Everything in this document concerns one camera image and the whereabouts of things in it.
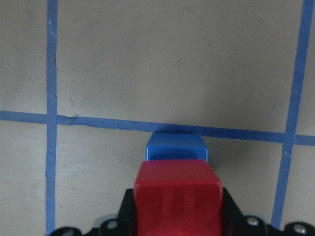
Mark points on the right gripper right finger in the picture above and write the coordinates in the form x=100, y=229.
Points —
x=235, y=223

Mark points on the red wooden block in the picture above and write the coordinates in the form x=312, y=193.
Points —
x=178, y=198

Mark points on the blue wooden block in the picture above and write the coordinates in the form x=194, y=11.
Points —
x=171, y=146

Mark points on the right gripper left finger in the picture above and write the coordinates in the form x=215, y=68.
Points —
x=125, y=224

